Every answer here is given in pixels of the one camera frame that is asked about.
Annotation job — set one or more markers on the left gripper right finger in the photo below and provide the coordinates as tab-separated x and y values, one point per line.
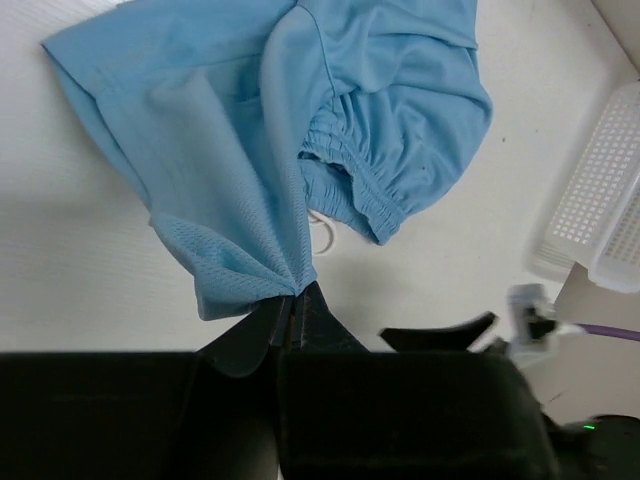
316	329

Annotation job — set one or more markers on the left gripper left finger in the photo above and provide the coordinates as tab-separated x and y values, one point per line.
241	350

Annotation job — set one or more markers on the light blue shorts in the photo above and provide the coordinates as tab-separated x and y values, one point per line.
233	120

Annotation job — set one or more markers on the white plastic mesh basket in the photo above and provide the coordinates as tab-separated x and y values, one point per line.
593	217

